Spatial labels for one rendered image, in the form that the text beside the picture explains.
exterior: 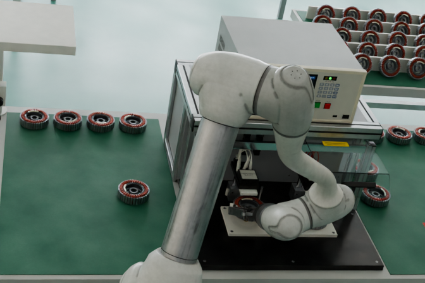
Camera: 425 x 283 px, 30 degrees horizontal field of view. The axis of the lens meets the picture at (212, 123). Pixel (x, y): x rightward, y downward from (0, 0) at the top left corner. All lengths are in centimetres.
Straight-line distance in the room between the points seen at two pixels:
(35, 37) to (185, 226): 106
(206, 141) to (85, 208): 86
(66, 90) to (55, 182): 213
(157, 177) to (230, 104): 103
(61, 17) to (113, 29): 283
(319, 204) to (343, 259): 40
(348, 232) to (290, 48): 68
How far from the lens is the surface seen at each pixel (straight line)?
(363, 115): 288
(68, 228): 267
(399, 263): 285
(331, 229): 284
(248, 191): 274
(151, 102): 494
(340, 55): 280
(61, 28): 291
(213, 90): 198
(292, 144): 206
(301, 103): 194
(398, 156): 344
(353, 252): 279
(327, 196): 239
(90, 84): 504
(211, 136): 200
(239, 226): 274
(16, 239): 263
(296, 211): 238
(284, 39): 282
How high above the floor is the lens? 244
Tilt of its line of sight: 31 degrees down
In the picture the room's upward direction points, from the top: 11 degrees clockwise
